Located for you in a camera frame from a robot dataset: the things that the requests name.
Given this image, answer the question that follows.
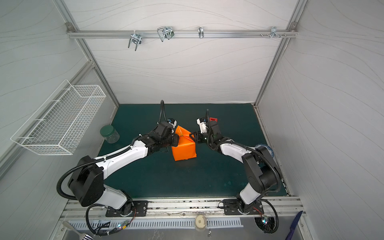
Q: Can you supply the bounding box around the orange wrapping paper sheet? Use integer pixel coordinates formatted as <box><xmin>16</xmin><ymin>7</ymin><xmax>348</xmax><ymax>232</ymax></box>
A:
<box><xmin>172</xmin><ymin>126</ymin><xmax>197</xmax><ymax>161</ymax></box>

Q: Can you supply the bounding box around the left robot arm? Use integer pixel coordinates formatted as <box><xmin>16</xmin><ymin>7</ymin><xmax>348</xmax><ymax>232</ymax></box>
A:
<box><xmin>57</xmin><ymin>119</ymin><xmax>179</xmax><ymax>215</ymax></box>

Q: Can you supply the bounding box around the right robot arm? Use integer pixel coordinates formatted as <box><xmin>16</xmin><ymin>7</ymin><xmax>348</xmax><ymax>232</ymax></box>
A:
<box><xmin>190</xmin><ymin>118</ymin><xmax>282</xmax><ymax>205</ymax></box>

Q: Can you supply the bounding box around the green table mat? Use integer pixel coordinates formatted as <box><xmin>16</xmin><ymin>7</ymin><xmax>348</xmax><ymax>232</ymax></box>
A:
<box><xmin>99</xmin><ymin>104</ymin><xmax>266</xmax><ymax>198</ymax></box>

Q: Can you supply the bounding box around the green lidded glass jar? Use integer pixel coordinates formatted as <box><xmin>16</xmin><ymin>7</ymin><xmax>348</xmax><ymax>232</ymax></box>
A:
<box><xmin>100</xmin><ymin>125</ymin><xmax>120</xmax><ymax>144</ymax></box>

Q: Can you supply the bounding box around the blue white ceramic bowl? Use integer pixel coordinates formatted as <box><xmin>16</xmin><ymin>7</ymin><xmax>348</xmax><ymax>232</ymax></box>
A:
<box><xmin>255</xmin><ymin>144</ymin><xmax>275</xmax><ymax>158</ymax></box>

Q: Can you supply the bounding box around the metal U-bolt clamp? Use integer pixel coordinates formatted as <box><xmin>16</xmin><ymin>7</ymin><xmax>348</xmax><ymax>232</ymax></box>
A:
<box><xmin>157</xmin><ymin>26</ymin><xmax>175</xmax><ymax>42</ymax></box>
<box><xmin>128</xmin><ymin>33</ymin><xmax>142</xmax><ymax>51</ymax></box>

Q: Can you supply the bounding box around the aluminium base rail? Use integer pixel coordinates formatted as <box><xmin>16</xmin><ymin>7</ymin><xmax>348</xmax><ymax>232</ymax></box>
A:
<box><xmin>59</xmin><ymin>197</ymin><xmax>307</xmax><ymax>221</ymax></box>

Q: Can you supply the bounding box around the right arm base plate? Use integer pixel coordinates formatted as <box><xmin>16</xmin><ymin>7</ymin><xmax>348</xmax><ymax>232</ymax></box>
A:
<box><xmin>218</xmin><ymin>199</ymin><xmax>264</xmax><ymax>216</ymax></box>

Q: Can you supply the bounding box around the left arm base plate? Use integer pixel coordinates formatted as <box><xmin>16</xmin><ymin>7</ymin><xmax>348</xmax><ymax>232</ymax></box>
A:
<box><xmin>106</xmin><ymin>201</ymin><xmax>149</xmax><ymax>218</ymax></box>

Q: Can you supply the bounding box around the white wire basket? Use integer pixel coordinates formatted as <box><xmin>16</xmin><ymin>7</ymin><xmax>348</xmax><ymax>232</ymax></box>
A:
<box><xmin>11</xmin><ymin>80</ymin><xmax>106</xmax><ymax>156</ymax></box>

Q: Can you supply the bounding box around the white vented cable duct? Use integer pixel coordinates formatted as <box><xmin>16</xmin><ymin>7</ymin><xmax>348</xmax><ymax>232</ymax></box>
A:
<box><xmin>68</xmin><ymin>217</ymin><xmax>244</xmax><ymax>231</ymax></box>

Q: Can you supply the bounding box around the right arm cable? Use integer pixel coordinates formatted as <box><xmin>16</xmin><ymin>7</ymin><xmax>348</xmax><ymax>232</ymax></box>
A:
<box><xmin>254</xmin><ymin>198</ymin><xmax>280</xmax><ymax>234</ymax></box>

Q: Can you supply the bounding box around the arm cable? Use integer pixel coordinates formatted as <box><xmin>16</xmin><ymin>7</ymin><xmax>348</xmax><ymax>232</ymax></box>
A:
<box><xmin>85</xmin><ymin>203</ymin><xmax>137</xmax><ymax>237</ymax></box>
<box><xmin>254</xmin><ymin>198</ymin><xmax>280</xmax><ymax>234</ymax></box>

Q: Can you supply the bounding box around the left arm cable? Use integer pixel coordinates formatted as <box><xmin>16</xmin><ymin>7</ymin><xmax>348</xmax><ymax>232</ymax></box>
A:
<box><xmin>85</xmin><ymin>203</ymin><xmax>137</xmax><ymax>237</ymax></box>

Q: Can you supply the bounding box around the blue handled tool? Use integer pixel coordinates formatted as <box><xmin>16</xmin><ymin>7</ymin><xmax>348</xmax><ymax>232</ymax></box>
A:
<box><xmin>285</xmin><ymin>211</ymin><xmax>303</xmax><ymax>240</ymax></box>

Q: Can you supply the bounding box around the metal bracket with bolts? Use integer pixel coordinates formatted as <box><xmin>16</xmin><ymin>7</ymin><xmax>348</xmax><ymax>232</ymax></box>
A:
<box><xmin>260</xmin><ymin>27</ymin><xmax>287</xmax><ymax>39</ymax></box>

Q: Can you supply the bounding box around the aluminium crossbar rail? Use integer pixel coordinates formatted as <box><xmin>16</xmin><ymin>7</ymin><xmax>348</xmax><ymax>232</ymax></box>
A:
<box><xmin>67</xmin><ymin>29</ymin><xmax>299</xmax><ymax>40</ymax></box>

